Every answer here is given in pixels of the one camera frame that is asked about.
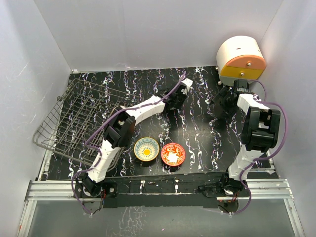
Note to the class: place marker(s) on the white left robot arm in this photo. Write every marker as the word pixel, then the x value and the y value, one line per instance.
pixel 116 133

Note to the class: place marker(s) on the round white drawer cabinet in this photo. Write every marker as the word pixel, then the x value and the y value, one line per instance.
pixel 239 57

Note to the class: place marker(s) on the aluminium front rail frame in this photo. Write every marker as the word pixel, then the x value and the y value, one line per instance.
pixel 158 191

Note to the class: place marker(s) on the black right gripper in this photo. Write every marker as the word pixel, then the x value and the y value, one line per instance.
pixel 225 93

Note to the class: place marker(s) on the grey wire dish rack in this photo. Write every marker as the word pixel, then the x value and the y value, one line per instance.
pixel 77 114

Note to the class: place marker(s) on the yellow sun blue bowl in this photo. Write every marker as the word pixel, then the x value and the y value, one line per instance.
pixel 146 149

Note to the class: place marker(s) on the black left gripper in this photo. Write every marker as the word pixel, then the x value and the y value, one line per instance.
pixel 183 96

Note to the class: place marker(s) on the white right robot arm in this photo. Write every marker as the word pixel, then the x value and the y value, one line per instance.
pixel 259 133

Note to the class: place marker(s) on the red orange pattern bowl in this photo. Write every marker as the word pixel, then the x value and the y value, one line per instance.
pixel 173 154

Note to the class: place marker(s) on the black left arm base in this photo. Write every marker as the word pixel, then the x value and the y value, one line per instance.
pixel 86 188

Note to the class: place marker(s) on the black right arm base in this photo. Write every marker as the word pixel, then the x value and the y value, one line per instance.
pixel 222 190

